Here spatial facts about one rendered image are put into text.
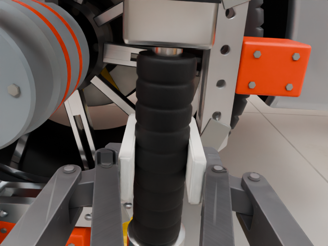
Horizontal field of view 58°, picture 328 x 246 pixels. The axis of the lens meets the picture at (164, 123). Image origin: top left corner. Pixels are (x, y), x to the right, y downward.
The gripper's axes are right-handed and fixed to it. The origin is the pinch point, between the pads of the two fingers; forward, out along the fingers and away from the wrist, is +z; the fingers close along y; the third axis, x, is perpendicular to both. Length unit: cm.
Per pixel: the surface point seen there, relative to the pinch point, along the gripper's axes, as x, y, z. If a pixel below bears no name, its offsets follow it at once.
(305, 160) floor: -83, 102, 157
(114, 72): -5.3, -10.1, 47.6
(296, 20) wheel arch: 8.1, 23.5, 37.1
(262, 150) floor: -83, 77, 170
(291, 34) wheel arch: 5.6, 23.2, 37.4
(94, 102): -13, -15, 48
